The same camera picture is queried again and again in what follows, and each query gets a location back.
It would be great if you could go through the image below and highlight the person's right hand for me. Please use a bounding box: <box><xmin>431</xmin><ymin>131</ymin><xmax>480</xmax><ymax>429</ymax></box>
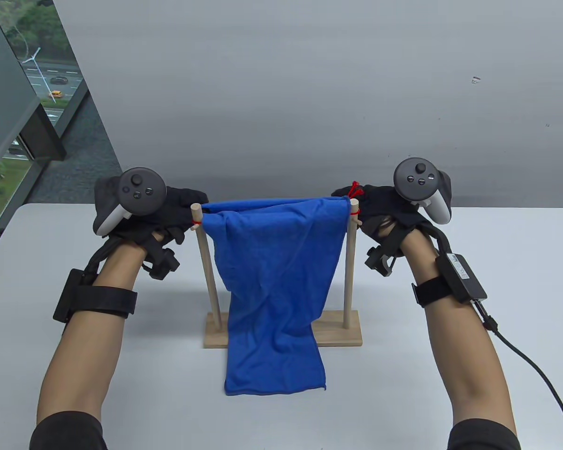
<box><xmin>331</xmin><ymin>184</ymin><xmax>444</xmax><ymax>277</ymax></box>

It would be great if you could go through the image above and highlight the person's left hand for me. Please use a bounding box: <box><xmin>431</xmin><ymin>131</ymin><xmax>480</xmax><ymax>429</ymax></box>
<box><xmin>94</xmin><ymin>176</ymin><xmax>210</xmax><ymax>281</ymax></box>

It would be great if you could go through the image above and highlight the red elastic cord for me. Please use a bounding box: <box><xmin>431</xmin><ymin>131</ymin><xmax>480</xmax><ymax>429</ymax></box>
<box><xmin>191</xmin><ymin>181</ymin><xmax>364</xmax><ymax>228</ymax></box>

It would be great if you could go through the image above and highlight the blue towel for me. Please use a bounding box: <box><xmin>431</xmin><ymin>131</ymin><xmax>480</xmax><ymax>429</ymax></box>
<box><xmin>201</xmin><ymin>197</ymin><xmax>351</xmax><ymax>397</ymax></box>

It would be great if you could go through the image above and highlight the wooden rack with posts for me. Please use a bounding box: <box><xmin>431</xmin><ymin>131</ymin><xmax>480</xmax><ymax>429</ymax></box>
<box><xmin>190</xmin><ymin>198</ymin><xmax>363</xmax><ymax>349</ymax></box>

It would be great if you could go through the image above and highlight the person's left forearm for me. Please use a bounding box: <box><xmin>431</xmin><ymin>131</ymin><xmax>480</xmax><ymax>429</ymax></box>
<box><xmin>37</xmin><ymin>232</ymin><xmax>162</xmax><ymax>425</ymax></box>

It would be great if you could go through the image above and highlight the person's right forearm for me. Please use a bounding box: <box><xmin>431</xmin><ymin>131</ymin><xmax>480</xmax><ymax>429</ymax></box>
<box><xmin>403</xmin><ymin>230</ymin><xmax>517</xmax><ymax>436</ymax></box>

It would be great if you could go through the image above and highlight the dark grey left hand controller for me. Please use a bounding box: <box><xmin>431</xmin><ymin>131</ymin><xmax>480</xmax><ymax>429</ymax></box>
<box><xmin>93</xmin><ymin>167</ymin><xmax>167</xmax><ymax>236</ymax></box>

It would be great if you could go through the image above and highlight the dark grey hand controller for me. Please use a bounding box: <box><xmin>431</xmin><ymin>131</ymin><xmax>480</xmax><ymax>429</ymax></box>
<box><xmin>393</xmin><ymin>157</ymin><xmax>452</xmax><ymax>224</ymax></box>
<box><xmin>93</xmin><ymin>167</ymin><xmax>167</xmax><ymax>236</ymax></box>

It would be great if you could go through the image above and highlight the dark grey right hand controller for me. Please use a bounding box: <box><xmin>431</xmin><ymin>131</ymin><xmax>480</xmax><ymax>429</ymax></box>
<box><xmin>393</xmin><ymin>157</ymin><xmax>452</xmax><ymax>224</ymax></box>

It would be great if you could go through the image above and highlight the black right sleeve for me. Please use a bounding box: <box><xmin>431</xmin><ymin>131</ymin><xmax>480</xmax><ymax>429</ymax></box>
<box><xmin>447</xmin><ymin>419</ymin><xmax>521</xmax><ymax>450</ymax></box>

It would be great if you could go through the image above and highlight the black sleeve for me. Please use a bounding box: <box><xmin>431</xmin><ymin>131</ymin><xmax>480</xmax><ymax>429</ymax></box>
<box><xmin>447</xmin><ymin>419</ymin><xmax>521</xmax><ymax>450</ymax></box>
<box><xmin>30</xmin><ymin>412</ymin><xmax>108</xmax><ymax>450</ymax></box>

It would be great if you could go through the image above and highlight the black left sleeve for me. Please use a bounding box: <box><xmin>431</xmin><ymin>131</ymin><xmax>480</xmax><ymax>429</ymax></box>
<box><xmin>30</xmin><ymin>412</ymin><xmax>108</xmax><ymax>450</ymax></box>

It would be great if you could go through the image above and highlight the black labelled wrist box strap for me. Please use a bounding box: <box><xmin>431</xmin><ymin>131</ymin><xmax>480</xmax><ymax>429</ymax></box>
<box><xmin>412</xmin><ymin>252</ymin><xmax>488</xmax><ymax>308</ymax></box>

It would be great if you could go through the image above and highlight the black plain wrist box strap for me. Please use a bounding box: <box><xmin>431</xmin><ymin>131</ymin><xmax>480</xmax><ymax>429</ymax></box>
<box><xmin>53</xmin><ymin>268</ymin><xmax>138</xmax><ymax>324</ymax></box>

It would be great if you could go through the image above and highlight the black cable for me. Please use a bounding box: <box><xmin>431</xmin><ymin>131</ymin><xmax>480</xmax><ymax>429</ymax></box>
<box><xmin>472</xmin><ymin>302</ymin><xmax>563</xmax><ymax>450</ymax></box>

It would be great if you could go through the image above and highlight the grey window frame post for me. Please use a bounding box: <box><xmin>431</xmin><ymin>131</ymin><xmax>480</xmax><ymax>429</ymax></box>
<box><xmin>0</xmin><ymin>0</ymin><xmax>67</xmax><ymax>188</ymax></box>

